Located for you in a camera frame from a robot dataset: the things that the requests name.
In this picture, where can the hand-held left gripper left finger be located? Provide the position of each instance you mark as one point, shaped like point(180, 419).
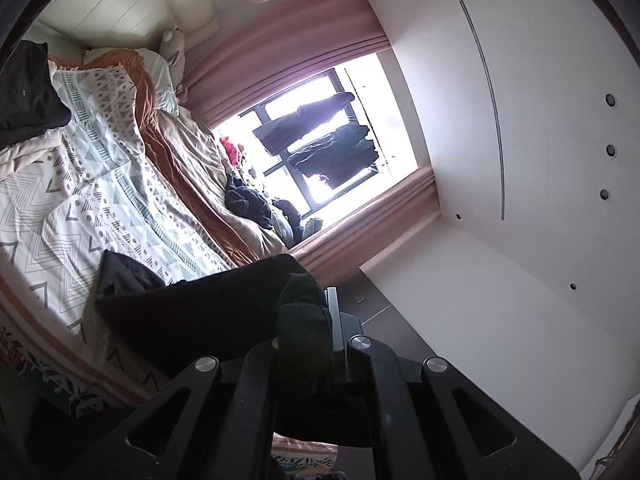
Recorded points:
point(255, 385)

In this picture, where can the cream leather bed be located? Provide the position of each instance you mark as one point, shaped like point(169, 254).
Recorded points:
point(110, 5)

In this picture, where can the black shirt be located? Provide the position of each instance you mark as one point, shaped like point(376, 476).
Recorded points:
point(215, 310)

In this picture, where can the red cloth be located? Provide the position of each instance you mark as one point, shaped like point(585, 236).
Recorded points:
point(231, 149)

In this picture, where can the folded black clothes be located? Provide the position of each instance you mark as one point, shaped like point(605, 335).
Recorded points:
point(30, 95)

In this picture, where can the pale green pillow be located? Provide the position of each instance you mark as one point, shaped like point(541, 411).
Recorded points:
point(160, 80)

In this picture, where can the round ceiling downlight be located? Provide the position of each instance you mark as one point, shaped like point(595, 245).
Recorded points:
point(611, 150)
point(610, 100)
point(604, 193)

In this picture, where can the crumpled black clothes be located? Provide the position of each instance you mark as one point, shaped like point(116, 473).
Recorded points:
point(245, 200)

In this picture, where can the beige and brown blanket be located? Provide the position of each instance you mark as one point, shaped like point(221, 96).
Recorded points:
point(200, 160)

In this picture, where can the pink curtain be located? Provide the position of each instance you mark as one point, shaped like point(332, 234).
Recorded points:
point(380, 220)
point(275, 50)

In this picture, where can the window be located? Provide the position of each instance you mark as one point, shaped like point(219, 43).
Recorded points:
point(390, 110)

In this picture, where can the dark hanging garment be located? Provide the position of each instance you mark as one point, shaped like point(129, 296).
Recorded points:
point(340, 160)
point(290, 127)

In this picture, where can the bed with patterned sheet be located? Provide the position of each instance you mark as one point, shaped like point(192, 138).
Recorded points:
point(100, 185)

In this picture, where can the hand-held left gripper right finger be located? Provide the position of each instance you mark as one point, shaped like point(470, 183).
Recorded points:
point(336, 330)

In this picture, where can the ceiling light strip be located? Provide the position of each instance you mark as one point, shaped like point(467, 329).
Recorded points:
point(487, 110)

